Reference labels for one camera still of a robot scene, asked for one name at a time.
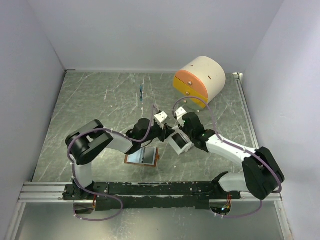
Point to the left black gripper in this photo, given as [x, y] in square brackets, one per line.
[165, 133]

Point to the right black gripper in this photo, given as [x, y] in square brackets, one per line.
[184, 128]

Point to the white plastic card tray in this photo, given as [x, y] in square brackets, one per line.
[179, 141]

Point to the brown leather card holder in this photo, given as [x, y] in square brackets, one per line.
[147, 156]

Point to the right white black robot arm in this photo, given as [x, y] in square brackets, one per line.
[260, 176]

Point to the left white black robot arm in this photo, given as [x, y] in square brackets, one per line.
[85, 144]

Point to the blue mark on table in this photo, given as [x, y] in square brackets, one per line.
[141, 91]

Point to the cream mini drawer cabinet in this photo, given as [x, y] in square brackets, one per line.
[202, 78]

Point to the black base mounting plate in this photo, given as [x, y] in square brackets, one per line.
[142, 195]

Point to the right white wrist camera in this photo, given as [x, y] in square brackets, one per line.
[179, 113]

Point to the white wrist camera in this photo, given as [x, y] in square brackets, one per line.
[161, 118]
[179, 113]

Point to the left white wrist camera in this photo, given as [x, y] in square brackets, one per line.
[161, 118]

